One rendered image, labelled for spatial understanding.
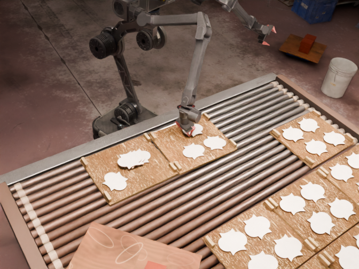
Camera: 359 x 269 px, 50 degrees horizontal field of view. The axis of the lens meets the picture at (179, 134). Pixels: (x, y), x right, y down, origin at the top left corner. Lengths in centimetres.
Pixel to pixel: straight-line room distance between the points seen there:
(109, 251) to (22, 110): 255
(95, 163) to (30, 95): 217
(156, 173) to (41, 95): 232
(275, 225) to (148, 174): 70
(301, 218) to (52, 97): 285
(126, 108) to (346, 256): 206
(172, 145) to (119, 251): 79
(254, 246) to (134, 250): 57
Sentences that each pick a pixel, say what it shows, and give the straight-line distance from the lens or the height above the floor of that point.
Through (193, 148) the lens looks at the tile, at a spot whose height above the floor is 94.
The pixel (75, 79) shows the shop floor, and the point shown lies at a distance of 434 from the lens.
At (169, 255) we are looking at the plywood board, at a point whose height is 104.
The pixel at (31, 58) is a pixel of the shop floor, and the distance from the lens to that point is 475.
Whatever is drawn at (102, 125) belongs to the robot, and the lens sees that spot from 337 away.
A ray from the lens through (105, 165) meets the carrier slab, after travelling 210.
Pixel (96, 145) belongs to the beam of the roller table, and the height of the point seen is 92.
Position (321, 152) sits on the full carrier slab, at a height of 95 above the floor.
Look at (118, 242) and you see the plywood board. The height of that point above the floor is 104.
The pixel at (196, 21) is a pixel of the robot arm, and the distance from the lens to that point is 214.
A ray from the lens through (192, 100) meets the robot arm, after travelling 213.
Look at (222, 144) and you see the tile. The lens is 226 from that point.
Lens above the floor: 249
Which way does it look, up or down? 43 degrees down
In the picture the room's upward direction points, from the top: 8 degrees clockwise
